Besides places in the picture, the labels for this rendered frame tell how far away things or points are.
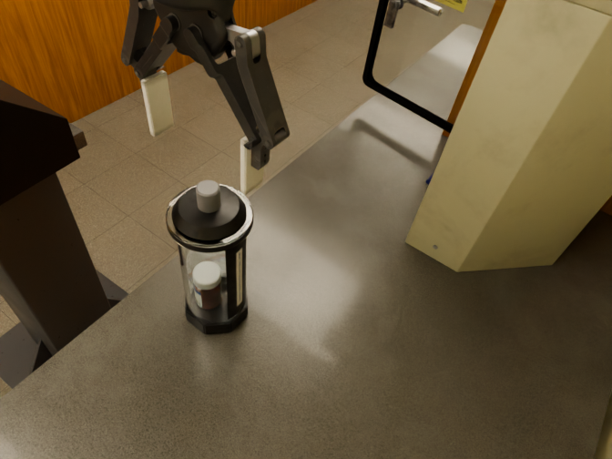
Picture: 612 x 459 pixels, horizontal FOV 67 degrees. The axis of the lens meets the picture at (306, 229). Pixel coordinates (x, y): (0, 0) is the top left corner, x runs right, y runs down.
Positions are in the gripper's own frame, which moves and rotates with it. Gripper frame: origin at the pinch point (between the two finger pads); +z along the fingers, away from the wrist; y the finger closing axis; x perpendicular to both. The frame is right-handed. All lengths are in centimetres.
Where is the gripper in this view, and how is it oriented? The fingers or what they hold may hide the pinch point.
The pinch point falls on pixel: (204, 149)
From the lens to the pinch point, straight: 51.9
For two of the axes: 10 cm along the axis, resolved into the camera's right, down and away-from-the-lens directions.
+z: -1.1, 6.5, 7.5
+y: -8.0, -5.1, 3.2
